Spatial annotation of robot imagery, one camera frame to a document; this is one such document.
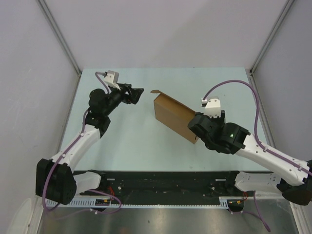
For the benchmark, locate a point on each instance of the brown cardboard box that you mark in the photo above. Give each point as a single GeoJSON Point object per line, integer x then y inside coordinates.
{"type": "Point", "coordinates": [174, 114]}

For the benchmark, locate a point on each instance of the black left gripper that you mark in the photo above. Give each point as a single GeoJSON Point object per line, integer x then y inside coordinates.
{"type": "Point", "coordinates": [132, 97]}

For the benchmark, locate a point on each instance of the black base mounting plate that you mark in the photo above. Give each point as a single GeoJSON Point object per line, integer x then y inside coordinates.
{"type": "Point", "coordinates": [210, 183]}

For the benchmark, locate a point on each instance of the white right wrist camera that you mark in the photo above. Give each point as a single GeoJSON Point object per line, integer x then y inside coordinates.
{"type": "Point", "coordinates": [212, 107]}

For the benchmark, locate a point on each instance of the aluminium right side rail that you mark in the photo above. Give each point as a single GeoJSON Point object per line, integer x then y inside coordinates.
{"type": "Point", "coordinates": [264, 125]}

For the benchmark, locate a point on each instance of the aluminium frame post right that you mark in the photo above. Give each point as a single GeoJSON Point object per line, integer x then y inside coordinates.
{"type": "Point", "coordinates": [272, 34]}

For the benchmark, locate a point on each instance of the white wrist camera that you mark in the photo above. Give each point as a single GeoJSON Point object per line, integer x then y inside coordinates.
{"type": "Point", "coordinates": [212, 107]}
{"type": "Point", "coordinates": [111, 78]}

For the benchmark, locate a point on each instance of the grey slotted cable duct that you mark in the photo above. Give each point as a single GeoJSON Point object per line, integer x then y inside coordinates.
{"type": "Point", "coordinates": [103, 202]}

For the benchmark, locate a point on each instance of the aluminium frame post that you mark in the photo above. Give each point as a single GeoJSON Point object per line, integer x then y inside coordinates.
{"type": "Point", "coordinates": [59, 35]}
{"type": "Point", "coordinates": [272, 34]}

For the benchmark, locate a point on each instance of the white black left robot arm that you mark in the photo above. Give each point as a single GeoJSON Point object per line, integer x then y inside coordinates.
{"type": "Point", "coordinates": [55, 178]}

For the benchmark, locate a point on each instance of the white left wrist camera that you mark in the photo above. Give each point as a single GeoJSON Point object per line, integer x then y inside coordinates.
{"type": "Point", "coordinates": [111, 78]}

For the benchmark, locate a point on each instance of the aluminium frame post left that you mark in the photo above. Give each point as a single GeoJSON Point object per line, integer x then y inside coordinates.
{"type": "Point", "coordinates": [59, 35]}

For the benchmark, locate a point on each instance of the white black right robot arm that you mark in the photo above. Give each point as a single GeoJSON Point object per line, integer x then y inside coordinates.
{"type": "Point", "coordinates": [288, 176]}

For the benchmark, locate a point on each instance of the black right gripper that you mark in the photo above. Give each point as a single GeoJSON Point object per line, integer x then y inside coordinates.
{"type": "Point", "coordinates": [221, 121]}

